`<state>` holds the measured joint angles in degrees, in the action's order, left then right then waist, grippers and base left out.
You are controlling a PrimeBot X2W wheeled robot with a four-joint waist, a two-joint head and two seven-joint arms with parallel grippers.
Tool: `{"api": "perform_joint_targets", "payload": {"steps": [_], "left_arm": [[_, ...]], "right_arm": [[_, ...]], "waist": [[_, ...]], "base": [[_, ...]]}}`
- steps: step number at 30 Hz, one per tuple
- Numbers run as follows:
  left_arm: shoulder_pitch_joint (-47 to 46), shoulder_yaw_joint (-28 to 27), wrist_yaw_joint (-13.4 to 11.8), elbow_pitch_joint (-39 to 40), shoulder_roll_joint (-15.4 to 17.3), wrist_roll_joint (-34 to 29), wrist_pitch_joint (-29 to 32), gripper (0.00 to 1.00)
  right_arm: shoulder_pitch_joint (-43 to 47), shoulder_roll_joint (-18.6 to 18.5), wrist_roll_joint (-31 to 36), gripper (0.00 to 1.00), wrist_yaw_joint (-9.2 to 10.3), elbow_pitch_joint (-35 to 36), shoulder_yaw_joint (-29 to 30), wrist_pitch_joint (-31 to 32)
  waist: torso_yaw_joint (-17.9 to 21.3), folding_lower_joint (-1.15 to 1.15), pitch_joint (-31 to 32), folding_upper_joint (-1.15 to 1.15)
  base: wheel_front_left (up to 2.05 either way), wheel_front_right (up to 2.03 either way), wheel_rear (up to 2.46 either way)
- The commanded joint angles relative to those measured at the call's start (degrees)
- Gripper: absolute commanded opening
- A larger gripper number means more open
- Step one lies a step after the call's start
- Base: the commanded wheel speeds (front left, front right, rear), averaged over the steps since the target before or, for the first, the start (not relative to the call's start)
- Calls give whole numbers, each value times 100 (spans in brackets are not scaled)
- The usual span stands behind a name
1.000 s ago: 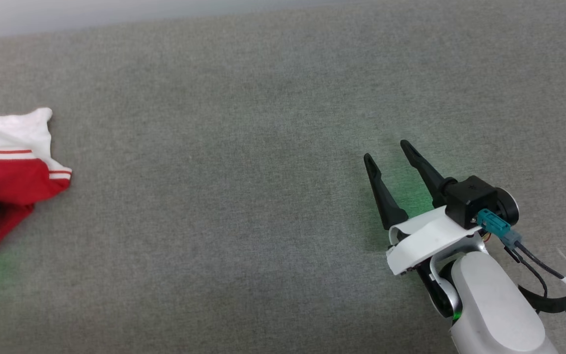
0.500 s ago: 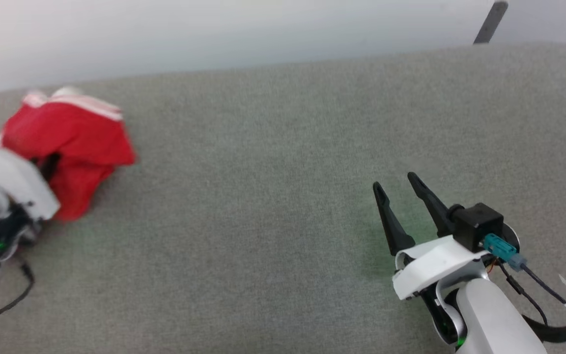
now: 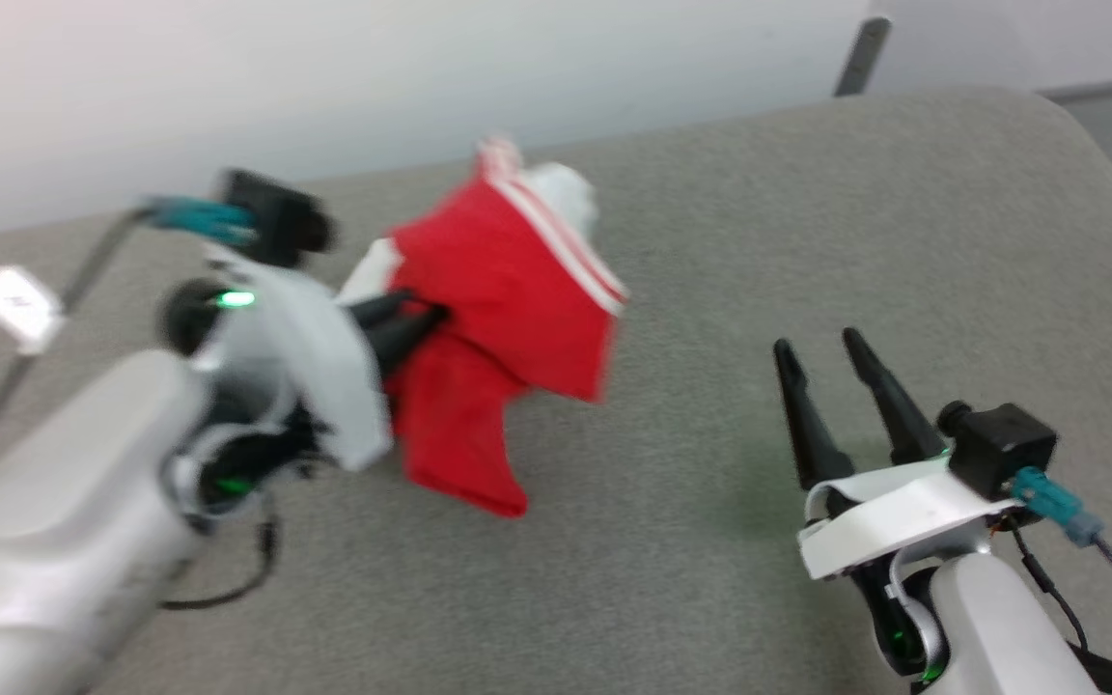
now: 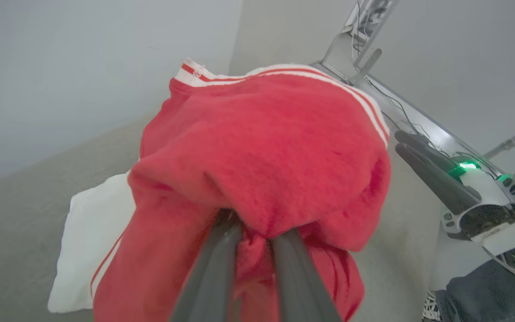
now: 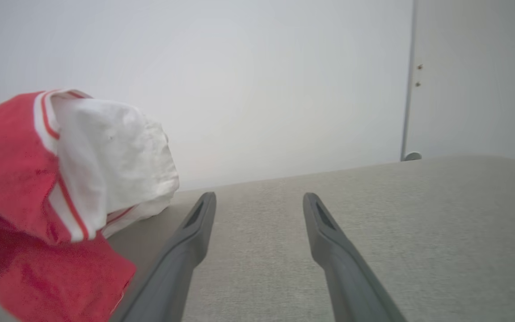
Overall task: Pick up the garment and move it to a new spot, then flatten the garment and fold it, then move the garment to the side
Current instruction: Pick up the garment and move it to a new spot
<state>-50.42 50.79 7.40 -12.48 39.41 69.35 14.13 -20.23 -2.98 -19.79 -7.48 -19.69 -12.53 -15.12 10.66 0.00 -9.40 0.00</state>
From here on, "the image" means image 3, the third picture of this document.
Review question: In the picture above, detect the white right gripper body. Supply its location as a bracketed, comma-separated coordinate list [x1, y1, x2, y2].
[797, 454, 1028, 681]

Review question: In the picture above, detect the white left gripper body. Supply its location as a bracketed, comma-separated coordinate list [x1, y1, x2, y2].
[158, 253, 393, 474]

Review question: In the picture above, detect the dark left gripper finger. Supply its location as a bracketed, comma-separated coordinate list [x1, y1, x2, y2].
[368, 304, 451, 379]
[344, 290, 419, 331]

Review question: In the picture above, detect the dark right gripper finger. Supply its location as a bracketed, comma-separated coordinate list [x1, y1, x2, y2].
[774, 338, 854, 491]
[843, 328, 945, 466]

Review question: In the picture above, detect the red and white garment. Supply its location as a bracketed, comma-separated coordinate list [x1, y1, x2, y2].
[339, 135, 629, 519]

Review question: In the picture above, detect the grey fabric sofa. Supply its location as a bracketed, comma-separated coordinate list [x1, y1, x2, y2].
[0, 85, 1112, 695]

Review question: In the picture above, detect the light grey slanted panel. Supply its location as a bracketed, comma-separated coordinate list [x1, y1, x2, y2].
[865, 0, 1112, 97]

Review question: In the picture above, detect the black cable with teal plug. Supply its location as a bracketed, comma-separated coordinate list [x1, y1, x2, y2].
[1012, 466, 1112, 628]

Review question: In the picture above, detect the thin black cable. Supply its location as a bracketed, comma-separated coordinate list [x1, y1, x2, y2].
[1010, 526, 1093, 653]
[160, 516, 282, 611]

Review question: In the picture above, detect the grey cable with teal plug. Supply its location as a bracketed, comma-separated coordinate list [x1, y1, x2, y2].
[0, 196, 258, 527]

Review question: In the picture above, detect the white cable tag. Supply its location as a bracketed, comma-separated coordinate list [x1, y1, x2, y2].
[0, 265, 67, 356]

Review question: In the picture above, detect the dark grey metal bracket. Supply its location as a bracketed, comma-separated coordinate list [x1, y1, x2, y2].
[834, 17, 893, 97]

